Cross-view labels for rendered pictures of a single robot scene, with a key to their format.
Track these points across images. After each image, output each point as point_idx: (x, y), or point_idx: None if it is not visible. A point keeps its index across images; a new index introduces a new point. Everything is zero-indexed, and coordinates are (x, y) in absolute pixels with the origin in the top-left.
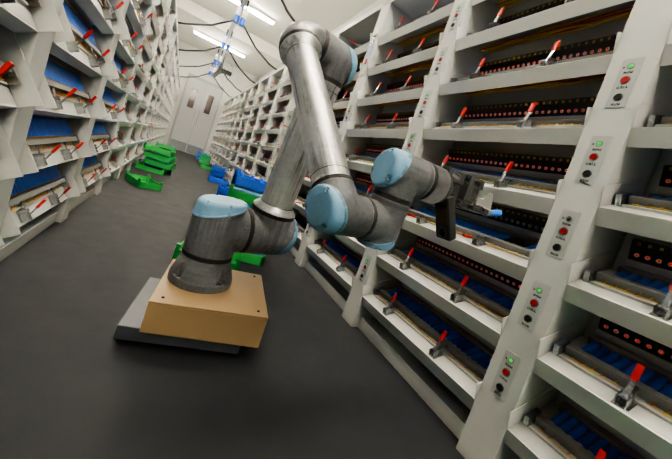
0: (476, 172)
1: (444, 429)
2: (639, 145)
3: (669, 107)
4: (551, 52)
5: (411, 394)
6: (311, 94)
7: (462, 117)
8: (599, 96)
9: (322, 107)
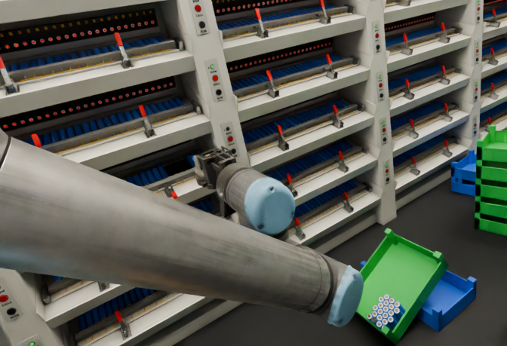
0: (78, 130)
1: (243, 307)
2: (230, 59)
3: None
4: None
5: (211, 329)
6: (219, 233)
7: None
8: (187, 24)
9: (242, 229)
